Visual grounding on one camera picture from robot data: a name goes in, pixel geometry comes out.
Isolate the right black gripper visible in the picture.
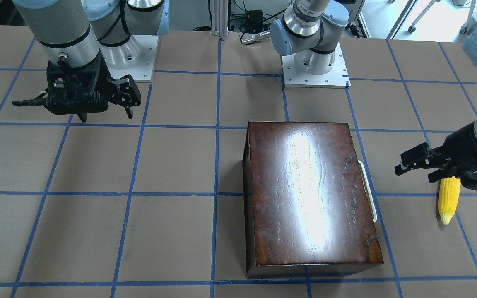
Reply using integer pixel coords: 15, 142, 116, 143
12, 56, 141, 119

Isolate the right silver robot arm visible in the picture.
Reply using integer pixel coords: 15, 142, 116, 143
12, 0, 170, 122

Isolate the yellow corn cob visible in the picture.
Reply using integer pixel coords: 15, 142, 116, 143
438, 177, 461, 225

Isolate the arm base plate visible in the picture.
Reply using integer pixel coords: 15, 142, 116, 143
99, 35, 159, 83
281, 43, 352, 88

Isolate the silver cylinder tool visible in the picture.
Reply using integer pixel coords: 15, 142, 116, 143
240, 30, 271, 46

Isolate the light wood drawer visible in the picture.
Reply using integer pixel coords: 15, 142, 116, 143
358, 160, 378, 223

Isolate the dark wooden drawer box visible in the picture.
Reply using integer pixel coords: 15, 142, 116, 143
242, 121, 384, 279

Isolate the black electronics box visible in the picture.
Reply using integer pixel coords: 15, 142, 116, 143
245, 10, 264, 28

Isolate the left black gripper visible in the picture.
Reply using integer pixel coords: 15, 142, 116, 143
394, 122, 477, 191

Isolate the aluminium frame post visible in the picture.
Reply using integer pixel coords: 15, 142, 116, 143
210, 0, 229, 40

